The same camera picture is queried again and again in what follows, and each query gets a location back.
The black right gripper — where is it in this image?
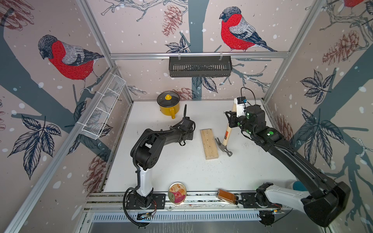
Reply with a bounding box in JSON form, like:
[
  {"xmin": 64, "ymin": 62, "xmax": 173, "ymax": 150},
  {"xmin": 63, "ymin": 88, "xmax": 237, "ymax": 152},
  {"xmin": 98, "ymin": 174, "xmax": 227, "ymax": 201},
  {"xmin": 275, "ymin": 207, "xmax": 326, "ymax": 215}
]
[{"xmin": 226, "ymin": 109, "xmax": 257, "ymax": 137}]

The wooden handle claw hammer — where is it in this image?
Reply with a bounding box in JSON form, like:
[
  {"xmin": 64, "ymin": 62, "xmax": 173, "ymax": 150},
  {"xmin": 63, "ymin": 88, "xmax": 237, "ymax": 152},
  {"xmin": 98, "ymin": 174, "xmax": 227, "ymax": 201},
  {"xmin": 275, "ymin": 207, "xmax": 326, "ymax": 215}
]
[{"xmin": 215, "ymin": 102, "xmax": 238, "ymax": 158}]

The pale wooden block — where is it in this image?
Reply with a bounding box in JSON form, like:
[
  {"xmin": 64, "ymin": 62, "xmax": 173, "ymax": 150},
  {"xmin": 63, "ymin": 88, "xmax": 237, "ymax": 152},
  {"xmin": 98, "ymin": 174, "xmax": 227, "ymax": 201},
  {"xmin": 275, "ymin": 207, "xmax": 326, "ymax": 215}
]
[{"xmin": 201, "ymin": 129, "xmax": 219, "ymax": 160}]

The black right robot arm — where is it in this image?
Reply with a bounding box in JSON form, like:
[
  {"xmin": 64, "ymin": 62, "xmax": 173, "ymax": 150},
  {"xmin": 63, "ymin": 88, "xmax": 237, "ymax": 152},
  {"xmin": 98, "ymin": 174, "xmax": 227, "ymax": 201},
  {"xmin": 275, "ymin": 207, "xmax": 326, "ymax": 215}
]
[{"xmin": 225, "ymin": 105, "xmax": 351, "ymax": 228}]

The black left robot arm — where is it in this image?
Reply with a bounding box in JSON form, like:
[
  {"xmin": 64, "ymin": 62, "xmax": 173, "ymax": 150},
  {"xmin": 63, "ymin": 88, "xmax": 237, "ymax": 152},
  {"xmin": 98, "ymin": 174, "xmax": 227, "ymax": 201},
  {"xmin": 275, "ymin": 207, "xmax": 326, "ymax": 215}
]
[{"xmin": 123, "ymin": 116, "xmax": 196, "ymax": 210}]

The yellow pot with lid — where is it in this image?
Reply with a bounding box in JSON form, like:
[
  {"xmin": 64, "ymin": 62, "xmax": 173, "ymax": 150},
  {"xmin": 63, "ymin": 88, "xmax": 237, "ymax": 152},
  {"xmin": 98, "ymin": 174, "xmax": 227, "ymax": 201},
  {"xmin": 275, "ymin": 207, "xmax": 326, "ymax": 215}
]
[{"xmin": 157, "ymin": 91, "xmax": 180, "ymax": 119}]

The round colourful tin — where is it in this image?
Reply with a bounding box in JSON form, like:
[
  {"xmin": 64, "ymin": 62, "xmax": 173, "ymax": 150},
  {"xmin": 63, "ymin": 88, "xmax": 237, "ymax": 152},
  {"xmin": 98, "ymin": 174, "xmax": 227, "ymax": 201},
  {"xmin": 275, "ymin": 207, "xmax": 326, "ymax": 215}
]
[{"xmin": 168, "ymin": 183, "xmax": 187, "ymax": 204}]

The brown leather case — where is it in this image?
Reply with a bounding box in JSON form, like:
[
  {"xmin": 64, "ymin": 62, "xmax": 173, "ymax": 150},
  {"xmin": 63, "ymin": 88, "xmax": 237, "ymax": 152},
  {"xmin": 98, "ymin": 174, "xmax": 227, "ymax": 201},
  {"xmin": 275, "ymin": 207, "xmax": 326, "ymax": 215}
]
[{"xmin": 217, "ymin": 189, "xmax": 239, "ymax": 205}]

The teal round disc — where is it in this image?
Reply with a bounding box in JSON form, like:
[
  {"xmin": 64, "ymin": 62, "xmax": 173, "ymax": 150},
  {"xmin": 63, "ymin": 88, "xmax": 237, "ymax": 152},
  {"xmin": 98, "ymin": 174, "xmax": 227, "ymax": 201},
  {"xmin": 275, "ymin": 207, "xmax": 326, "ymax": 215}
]
[{"xmin": 291, "ymin": 181, "xmax": 308, "ymax": 191}]

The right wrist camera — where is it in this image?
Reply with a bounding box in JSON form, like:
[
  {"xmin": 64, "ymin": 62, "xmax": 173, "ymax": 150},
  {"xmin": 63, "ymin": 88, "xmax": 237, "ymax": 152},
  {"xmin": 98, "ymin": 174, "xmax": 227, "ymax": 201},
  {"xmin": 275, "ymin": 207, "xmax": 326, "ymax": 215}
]
[{"xmin": 234, "ymin": 97, "xmax": 247, "ymax": 117}]

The black hanging wire basket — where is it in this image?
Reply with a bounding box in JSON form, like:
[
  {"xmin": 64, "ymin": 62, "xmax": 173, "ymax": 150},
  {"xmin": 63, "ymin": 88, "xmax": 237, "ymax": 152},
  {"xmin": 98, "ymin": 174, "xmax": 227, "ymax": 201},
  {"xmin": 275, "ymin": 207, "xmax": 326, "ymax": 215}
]
[{"xmin": 169, "ymin": 56, "xmax": 233, "ymax": 78}]

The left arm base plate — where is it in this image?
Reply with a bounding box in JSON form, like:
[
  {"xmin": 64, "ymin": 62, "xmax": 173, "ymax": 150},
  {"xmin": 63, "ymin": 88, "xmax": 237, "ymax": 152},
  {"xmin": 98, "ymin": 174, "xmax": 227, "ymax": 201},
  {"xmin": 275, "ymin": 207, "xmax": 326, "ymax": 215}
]
[{"xmin": 125, "ymin": 194, "xmax": 166, "ymax": 210}]

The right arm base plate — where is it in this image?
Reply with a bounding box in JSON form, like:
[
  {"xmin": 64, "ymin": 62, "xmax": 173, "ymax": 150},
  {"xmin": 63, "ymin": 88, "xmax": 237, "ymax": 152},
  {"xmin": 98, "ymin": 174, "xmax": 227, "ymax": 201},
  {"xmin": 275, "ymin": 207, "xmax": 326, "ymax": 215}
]
[{"xmin": 238, "ymin": 192, "xmax": 283, "ymax": 209}]

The white wire mesh shelf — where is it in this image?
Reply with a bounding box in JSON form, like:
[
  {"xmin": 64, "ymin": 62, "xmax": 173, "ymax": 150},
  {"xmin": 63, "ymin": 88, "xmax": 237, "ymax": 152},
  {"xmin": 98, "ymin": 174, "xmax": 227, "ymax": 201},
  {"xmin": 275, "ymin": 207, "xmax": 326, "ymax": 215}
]
[{"xmin": 80, "ymin": 74, "xmax": 126, "ymax": 140}]

